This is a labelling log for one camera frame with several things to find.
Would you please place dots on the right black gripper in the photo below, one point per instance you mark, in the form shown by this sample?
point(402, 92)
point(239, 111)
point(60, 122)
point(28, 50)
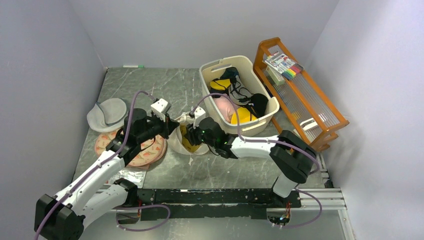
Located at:
point(191, 135)

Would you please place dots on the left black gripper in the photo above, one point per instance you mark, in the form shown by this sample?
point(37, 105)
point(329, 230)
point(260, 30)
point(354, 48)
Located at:
point(167, 127)

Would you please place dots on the mustard yellow bra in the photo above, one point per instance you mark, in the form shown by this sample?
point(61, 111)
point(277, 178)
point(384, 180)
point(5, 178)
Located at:
point(185, 142)

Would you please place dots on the white mesh laundry bag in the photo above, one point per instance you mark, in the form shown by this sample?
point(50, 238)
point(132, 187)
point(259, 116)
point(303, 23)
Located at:
point(179, 143)

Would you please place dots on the black bra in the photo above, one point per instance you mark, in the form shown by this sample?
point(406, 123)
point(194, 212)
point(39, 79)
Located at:
point(257, 105)
point(238, 93)

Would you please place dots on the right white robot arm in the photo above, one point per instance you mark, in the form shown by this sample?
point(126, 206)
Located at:
point(293, 157)

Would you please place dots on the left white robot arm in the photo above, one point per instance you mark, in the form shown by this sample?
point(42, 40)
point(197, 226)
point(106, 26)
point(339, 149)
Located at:
point(65, 215)

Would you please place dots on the floral pink laundry bag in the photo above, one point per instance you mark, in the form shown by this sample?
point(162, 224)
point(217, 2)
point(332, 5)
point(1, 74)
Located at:
point(152, 150)

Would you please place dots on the pink bra in basket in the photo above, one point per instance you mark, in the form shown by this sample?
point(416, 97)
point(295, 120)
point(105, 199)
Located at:
point(225, 107)

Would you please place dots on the yellow bra in basket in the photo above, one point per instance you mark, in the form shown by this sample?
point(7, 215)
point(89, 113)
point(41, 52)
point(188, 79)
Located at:
point(242, 115)

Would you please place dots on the cream plastic laundry basket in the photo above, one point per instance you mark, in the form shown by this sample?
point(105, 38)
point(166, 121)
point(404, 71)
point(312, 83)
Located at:
point(215, 69)

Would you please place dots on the black bra in basket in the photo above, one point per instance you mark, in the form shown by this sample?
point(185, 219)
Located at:
point(257, 105)

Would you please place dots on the black yellow garment in basket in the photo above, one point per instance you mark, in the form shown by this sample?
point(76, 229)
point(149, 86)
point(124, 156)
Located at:
point(228, 83)

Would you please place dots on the green white marker pen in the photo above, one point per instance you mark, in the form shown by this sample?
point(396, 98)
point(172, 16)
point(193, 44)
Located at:
point(133, 66)

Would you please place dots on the orange wooden rack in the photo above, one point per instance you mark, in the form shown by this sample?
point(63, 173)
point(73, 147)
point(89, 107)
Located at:
point(314, 117)

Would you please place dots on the coloured marker pen pack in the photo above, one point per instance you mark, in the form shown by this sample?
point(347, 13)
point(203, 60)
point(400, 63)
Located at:
point(283, 65)

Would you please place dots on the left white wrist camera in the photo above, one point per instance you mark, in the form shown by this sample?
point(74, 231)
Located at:
point(160, 108)

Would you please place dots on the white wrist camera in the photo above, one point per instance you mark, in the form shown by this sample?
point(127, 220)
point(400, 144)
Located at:
point(160, 108)
point(197, 114)

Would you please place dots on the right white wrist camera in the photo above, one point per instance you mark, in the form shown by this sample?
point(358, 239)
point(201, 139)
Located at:
point(197, 114)

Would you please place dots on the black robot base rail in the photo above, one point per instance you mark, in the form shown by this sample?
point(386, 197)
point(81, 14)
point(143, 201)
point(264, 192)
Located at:
point(207, 203)

